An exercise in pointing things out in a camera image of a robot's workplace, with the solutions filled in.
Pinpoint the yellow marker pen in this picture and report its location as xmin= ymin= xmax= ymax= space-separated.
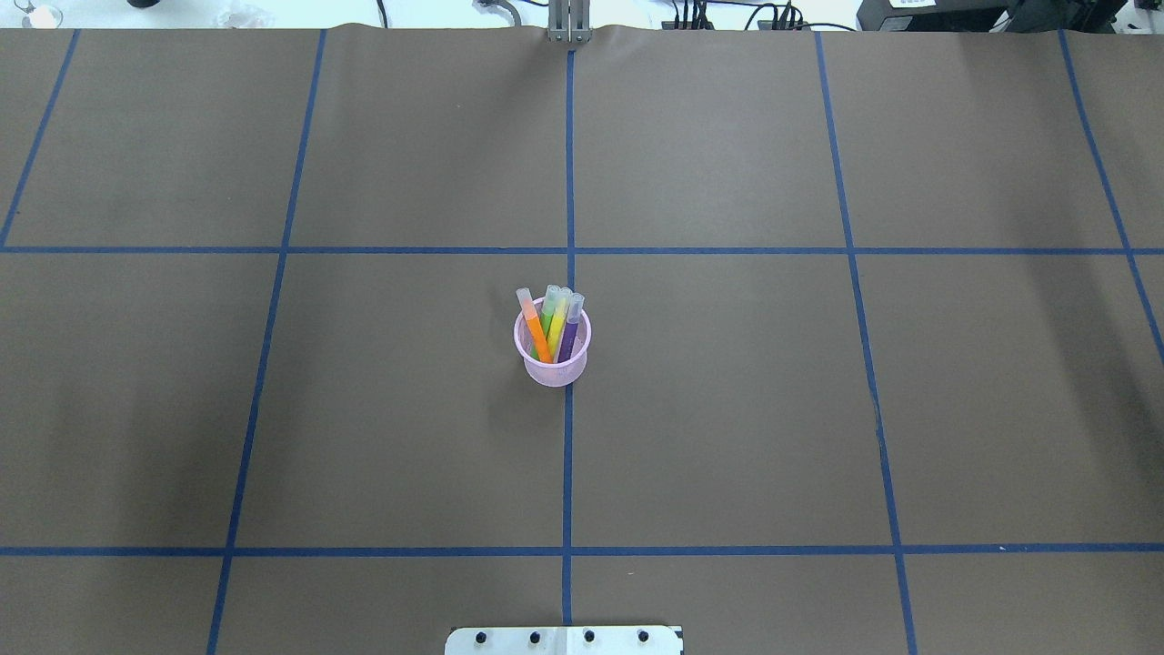
xmin=547 ymin=287 xmax=573 ymax=362

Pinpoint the purple marker pen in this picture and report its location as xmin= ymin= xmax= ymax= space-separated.
xmin=558 ymin=293 xmax=585 ymax=362

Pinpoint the orange marker pen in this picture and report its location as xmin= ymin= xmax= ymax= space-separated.
xmin=516 ymin=287 xmax=553 ymax=364

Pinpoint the green marker pen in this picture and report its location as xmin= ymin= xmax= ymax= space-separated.
xmin=540 ymin=285 xmax=561 ymax=340

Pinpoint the aluminium frame post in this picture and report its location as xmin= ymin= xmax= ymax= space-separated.
xmin=546 ymin=0 xmax=592 ymax=45

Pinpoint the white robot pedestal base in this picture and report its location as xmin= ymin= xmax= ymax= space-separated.
xmin=443 ymin=625 xmax=686 ymax=654

